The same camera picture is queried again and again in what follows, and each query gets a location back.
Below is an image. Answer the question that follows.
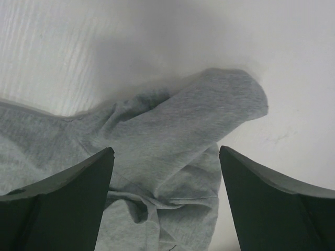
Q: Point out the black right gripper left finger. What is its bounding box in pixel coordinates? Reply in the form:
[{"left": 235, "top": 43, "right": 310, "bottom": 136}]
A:
[{"left": 1, "top": 147, "right": 115, "bottom": 250}]

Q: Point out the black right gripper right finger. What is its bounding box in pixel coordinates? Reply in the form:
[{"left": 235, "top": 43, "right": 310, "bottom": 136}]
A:
[{"left": 219, "top": 146, "right": 334, "bottom": 251}]

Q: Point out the grey t-shirt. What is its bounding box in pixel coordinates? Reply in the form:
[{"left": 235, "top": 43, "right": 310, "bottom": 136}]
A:
[{"left": 1, "top": 69, "right": 268, "bottom": 250}]

